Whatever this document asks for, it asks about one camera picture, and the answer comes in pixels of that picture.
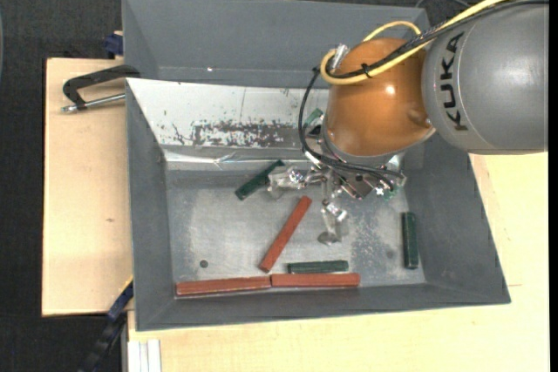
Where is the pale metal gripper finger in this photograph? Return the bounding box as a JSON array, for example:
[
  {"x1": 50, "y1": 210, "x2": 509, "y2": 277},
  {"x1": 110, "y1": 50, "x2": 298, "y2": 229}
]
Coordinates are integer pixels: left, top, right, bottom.
[
  {"x1": 317, "y1": 200, "x2": 350, "y2": 247},
  {"x1": 267, "y1": 167, "x2": 315, "y2": 199}
]

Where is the red-brown flat block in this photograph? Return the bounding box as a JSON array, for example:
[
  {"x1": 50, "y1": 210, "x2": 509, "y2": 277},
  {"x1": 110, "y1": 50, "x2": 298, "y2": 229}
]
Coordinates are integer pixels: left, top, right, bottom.
[
  {"x1": 174, "y1": 275, "x2": 273, "y2": 297},
  {"x1": 257, "y1": 194, "x2": 314, "y2": 274},
  {"x1": 270, "y1": 272, "x2": 362, "y2": 289}
]

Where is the dark green flat block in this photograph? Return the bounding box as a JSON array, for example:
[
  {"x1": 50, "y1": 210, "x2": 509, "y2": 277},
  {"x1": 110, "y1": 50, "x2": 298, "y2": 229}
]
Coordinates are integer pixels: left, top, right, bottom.
[
  {"x1": 234, "y1": 159, "x2": 286, "y2": 201},
  {"x1": 286, "y1": 259, "x2": 350, "y2": 275},
  {"x1": 400, "y1": 211, "x2": 420, "y2": 271}
]

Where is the grey metal bin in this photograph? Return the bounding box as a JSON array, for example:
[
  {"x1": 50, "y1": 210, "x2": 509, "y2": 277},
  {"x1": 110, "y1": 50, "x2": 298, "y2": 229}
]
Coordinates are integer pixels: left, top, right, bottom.
[{"x1": 120, "y1": 0, "x2": 512, "y2": 332}]

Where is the pale wood flat board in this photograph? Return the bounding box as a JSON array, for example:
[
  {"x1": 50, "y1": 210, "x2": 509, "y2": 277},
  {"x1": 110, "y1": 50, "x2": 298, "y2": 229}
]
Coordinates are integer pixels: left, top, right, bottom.
[{"x1": 41, "y1": 56, "x2": 134, "y2": 318}]

